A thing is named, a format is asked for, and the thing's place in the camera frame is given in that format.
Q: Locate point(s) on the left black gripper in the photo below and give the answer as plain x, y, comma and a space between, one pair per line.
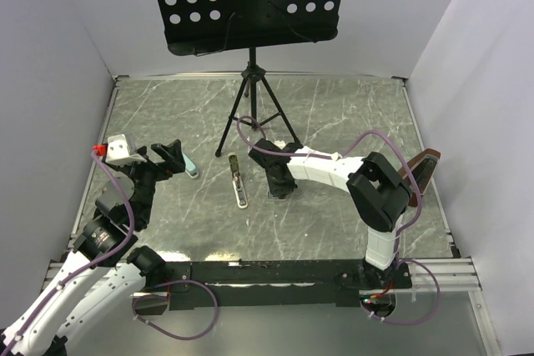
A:
173, 162

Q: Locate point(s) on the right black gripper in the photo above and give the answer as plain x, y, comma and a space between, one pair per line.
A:
277, 191

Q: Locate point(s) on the light blue stapler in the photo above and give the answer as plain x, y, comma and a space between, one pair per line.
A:
190, 167

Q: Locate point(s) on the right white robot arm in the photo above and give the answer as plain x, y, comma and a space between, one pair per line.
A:
378, 191

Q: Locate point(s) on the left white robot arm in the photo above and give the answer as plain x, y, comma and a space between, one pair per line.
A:
104, 261

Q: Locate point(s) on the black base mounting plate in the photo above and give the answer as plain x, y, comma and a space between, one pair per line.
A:
278, 282

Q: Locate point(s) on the brown wooden metronome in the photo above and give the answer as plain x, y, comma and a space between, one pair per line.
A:
423, 166

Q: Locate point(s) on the black perforated music stand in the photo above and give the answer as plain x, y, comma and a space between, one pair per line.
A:
204, 27

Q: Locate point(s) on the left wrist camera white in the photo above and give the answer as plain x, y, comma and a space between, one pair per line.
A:
119, 150

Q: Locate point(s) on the aluminium rail frame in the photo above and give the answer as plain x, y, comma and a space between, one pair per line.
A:
433, 275

